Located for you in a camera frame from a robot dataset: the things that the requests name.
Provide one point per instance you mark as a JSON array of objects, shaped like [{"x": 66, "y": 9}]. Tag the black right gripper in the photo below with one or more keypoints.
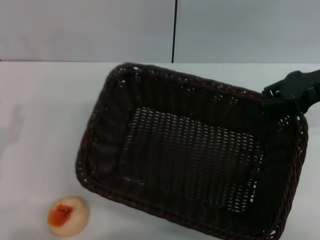
[{"x": 300, "y": 87}]

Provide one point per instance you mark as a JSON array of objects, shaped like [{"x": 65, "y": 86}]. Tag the dark brown woven basket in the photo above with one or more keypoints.
[{"x": 190, "y": 150}]

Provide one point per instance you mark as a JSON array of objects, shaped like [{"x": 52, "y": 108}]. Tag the peach with orange spot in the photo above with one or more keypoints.
[{"x": 68, "y": 216}]

